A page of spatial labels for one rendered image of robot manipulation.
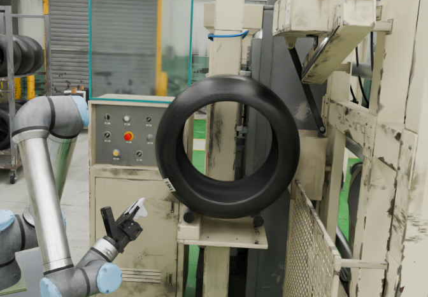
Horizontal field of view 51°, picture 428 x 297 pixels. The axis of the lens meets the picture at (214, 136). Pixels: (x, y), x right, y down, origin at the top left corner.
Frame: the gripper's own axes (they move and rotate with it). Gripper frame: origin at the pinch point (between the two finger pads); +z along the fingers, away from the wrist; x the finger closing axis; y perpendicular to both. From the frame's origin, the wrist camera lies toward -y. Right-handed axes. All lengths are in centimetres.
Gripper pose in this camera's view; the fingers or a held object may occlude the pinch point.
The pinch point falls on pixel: (140, 199)
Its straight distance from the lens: 174.4
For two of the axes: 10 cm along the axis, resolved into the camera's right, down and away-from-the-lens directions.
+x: 5.7, -1.6, -8.0
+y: 6.2, 7.3, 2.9
